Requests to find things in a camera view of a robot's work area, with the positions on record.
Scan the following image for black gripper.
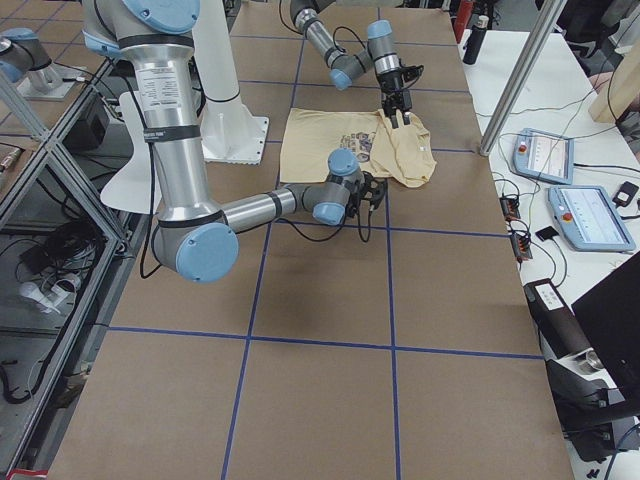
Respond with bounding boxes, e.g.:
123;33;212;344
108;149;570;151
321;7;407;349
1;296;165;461
377;68;412;129
349;172;388;216

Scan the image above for cream long-sleeve printed shirt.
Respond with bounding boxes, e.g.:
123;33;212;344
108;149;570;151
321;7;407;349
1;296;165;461
280;108;437;188

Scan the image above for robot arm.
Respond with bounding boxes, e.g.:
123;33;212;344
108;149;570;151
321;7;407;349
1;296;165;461
290;1;424;128
82;1;385;283

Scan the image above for black water bottle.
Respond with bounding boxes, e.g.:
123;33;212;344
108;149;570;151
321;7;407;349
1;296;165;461
462;15;490;65

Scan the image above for red bottle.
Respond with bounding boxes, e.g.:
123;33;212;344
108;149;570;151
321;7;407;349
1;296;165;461
453;0;474;43

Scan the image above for far blue teach pendant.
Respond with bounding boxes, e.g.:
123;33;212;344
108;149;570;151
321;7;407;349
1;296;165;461
512;128;574;185

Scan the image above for blue teach pendant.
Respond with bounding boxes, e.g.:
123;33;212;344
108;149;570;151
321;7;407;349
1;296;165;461
512;128;574;185
547;185;636;252

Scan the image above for near blue teach pendant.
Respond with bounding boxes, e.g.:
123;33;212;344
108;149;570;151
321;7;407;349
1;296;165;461
547;185;636;252

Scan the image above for small black device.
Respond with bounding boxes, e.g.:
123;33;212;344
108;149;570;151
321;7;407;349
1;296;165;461
613;181;639;207

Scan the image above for white plastic chair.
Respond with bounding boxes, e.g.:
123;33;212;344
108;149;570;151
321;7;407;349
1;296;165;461
100;91;151;214

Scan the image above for black monitor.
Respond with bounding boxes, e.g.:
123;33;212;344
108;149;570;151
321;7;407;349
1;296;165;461
572;255;639;398

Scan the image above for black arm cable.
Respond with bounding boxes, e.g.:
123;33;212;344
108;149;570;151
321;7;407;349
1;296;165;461
279;194;374;242

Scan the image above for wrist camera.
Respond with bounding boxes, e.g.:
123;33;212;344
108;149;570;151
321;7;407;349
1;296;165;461
401;65;424;84

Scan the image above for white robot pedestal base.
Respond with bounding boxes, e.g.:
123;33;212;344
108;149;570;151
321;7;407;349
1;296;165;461
191;0;270;166

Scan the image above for aluminium frame post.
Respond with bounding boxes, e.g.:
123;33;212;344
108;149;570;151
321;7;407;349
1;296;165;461
479;0;567;157

